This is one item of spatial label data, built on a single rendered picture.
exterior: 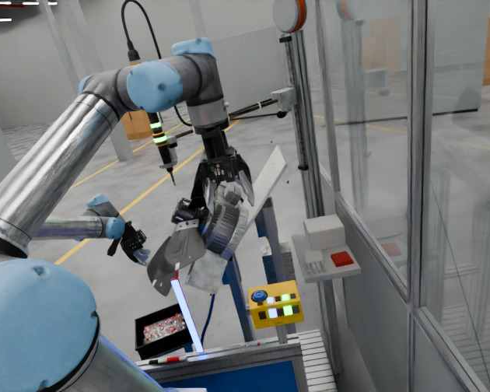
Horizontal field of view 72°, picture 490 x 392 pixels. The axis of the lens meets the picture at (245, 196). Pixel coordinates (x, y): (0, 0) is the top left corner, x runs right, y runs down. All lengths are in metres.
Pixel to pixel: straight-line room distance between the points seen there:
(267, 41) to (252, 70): 0.73
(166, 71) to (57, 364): 0.41
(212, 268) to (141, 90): 0.98
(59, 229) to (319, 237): 1.06
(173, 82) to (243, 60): 7.98
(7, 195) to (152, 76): 0.26
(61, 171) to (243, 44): 8.03
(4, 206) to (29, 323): 0.20
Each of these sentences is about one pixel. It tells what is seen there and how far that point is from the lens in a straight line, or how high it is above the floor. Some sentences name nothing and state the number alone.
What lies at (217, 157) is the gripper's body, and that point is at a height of 1.62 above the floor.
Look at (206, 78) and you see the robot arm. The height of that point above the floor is 1.77.
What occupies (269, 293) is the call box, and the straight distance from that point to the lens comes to 1.13.
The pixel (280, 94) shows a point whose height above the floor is 1.57.
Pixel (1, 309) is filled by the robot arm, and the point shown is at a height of 1.65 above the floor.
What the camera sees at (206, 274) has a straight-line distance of 1.41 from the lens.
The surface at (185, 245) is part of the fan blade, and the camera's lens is 1.28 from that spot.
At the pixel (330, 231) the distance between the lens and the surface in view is 1.59.
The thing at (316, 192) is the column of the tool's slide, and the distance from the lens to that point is 1.78.
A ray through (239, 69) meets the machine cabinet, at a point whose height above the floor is 1.20.
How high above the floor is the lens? 1.82
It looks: 25 degrees down
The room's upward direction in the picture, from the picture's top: 13 degrees counter-clockwise
